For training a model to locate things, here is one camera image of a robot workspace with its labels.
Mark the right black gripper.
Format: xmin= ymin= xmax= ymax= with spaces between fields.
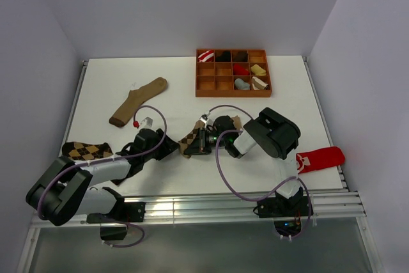
xmin=185 ymin=127 xmax=228 ymax=155

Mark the beige argyle sock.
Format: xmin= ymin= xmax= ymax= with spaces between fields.
xmin=178 ymin=116 xmax=242 ymax=158

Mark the grey sock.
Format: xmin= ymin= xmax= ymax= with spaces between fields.
xmin=234 ymin=78 xmax=251 ymax=91

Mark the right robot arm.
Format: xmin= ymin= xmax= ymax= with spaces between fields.
xmin=179 ymin=107 xmax=304 ymax=215

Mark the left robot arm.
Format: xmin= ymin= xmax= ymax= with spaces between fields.
xmin=26 ymin=129 xmax=180 ymax=226

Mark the orange compartment tray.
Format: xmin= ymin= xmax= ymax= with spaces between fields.
xmin=196 ymin=48 xmax=273 ymax=98

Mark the white brown rolled sock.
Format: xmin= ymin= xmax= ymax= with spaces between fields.
xmin=251 ymin=76 xmax=270 ymax=90

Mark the red white striped rolled sock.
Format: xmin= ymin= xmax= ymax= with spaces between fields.
xmin=197 ymin=50 xmax=215 ymax=63

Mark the dark argyle sock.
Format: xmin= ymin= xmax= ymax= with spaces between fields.
xmin=61 ymin=141 xmax=128 ymax=187

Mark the black rolled sock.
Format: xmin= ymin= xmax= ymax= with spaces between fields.
xmin=215 ymin=51 xmax=231 ymax=62

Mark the yellow rolled sock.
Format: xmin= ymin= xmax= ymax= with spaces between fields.
xmin=251 ymin=64 xmax=266 ymax=76

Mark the dark brown rolled sock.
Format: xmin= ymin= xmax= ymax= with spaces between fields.
xmin=233 ymin=51 xmax=248 ymax=62

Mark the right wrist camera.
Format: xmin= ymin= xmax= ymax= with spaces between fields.
xmin=199 ymin=112 xmax=212 ymax=125

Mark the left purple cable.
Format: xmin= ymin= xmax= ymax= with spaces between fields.
xmin=36 ymin=105 xmax=167 ymax=248

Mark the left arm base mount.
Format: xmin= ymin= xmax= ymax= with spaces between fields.
xmin=86 ymin=201 xmax=146 ymax=242

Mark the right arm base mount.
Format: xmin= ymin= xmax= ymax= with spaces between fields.
xmin=253 ymin=195 xmax=314 ymax=238

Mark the aluminium frame rail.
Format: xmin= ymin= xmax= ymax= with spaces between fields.
xmin=125 ymin=189 xmax=366 ymax=226

